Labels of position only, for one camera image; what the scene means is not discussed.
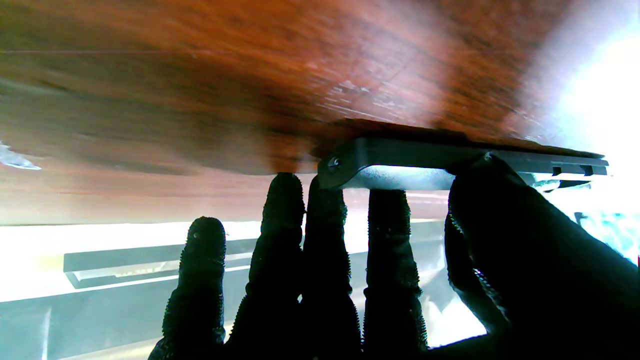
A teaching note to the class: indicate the black remote control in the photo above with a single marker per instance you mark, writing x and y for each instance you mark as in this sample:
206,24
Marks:
400,155

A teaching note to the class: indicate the white marble coffee table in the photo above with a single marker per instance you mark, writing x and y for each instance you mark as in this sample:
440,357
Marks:
125,235

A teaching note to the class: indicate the black rectangular tray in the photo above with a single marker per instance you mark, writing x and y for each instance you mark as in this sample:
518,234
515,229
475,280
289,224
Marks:
125,260

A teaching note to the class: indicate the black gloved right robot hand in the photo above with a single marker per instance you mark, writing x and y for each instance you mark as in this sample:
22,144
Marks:
540,280

